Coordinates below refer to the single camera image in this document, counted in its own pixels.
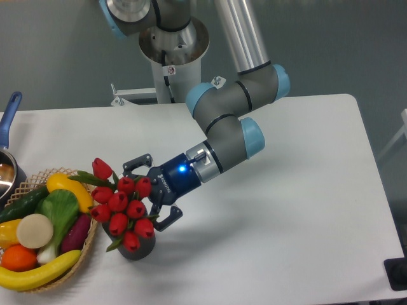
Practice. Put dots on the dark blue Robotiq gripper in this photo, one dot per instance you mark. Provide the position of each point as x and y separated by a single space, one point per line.
169 181

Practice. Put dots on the red tulip bouquet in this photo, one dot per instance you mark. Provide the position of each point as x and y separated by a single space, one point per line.
120 209

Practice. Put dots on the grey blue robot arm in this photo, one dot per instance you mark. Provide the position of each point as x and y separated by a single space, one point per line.
220 110

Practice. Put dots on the dark grey ribbed vase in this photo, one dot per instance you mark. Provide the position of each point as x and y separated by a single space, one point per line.
146 247

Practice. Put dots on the purple sweet potato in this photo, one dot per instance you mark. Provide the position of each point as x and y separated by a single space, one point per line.
75 238

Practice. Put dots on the green bok choy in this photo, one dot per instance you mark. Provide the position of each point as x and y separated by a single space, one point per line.
61 208

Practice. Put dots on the yellow squash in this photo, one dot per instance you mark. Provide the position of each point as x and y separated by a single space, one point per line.
62 181

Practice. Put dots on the beige round slice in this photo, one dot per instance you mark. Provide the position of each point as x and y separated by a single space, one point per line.
34 231

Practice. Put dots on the woven wicker basket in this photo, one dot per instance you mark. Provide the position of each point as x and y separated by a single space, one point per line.
39 180

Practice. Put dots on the green cucumber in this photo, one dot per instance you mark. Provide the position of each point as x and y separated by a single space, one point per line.
25 205

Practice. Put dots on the yellow bell pepper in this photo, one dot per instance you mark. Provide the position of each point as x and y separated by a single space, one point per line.
8 233

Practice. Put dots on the orange fruit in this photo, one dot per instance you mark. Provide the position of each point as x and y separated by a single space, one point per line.
19 258

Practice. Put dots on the yellow banana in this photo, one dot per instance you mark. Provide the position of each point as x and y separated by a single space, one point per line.
28 280

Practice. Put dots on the black device at edge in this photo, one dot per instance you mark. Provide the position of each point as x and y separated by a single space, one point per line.
396 273

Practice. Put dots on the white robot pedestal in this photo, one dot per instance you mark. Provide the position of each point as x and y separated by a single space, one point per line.
175 59

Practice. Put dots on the blue handled saucepan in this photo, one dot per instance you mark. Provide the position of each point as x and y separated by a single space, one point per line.
11 174

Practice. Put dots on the white frame at right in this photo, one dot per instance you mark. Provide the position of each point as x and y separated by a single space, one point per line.
397 141

